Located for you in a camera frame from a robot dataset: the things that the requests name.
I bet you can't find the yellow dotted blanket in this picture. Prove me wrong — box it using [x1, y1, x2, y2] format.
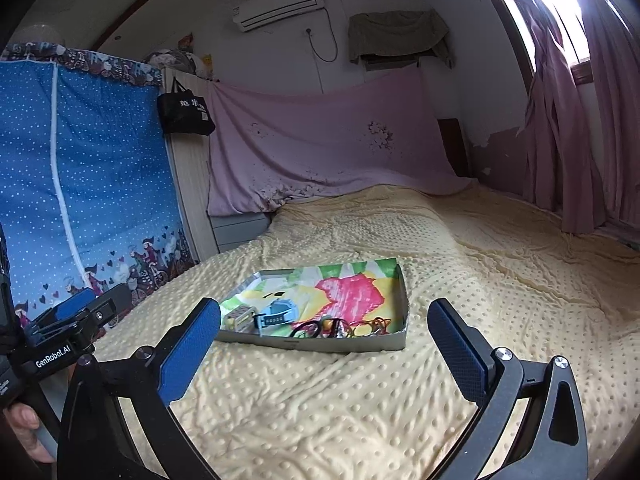
[90, 184, 640, 480]

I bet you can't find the white dome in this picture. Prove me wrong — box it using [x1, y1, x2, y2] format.
[14, 23, 67, 47]

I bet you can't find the grey cardboard tray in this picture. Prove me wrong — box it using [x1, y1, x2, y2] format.
[214, 257, 411, 352]

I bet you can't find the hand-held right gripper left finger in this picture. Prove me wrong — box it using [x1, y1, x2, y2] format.
[56, 297, 222, 480]

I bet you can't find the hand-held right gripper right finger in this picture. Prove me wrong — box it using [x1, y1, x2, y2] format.
[426, 298, 590, 480]

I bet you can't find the blue wrist watch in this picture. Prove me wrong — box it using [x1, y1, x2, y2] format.
[252, 299, 307, 332]

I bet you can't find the black hair tie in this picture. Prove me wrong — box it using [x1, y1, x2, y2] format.
[289, 318, 326, 339]

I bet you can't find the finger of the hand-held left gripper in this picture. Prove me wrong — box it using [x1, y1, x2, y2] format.
[30, 284, 132, 332]
[22, 310, 108, 350]

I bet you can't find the blue printed wardrobe cover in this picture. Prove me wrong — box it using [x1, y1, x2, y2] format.
[0, 42, 199, 332]

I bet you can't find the white air conditioner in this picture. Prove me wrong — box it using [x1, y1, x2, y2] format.
[231, 0, 326, 32]

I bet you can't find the black power cord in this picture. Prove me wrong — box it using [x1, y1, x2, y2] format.
[306, 7, 342, 64]

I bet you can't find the beige hair claw clip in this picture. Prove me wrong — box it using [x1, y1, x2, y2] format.
[223, 305, 261, 334]

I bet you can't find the pink curtain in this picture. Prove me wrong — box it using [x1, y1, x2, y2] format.
[472, 0, 607, 235]
[570, 0, 640, 233]

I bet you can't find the black tote bag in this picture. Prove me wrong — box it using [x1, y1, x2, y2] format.
[157, 77, 217, 137]

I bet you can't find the patterned bundle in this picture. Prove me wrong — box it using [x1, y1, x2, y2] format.
[146, 48, 197, 75]

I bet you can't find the olive cloth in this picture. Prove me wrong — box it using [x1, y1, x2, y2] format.
[347, 10, 457, 69]

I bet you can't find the red string beaded bracelet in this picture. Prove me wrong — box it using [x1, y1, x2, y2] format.
[345, 316, 393, 337]

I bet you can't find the pink sheet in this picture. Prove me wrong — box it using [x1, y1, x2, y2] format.
[206, 66, 476, 217]

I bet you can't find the window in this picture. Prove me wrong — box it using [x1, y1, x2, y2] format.
[500, 0, 598, 86]

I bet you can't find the grey headboard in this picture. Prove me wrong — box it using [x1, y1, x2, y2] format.
[210, 211, 274, 255]

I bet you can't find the brown wooden board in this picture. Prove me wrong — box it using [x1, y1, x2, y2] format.
[437, 117, 474, 179]

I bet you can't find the person's left hand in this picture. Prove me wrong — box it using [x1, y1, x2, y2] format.
[2, 402, 57, 464]

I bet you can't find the colourful drawing paper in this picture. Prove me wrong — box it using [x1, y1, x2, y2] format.
[222, 260, 402, 336]

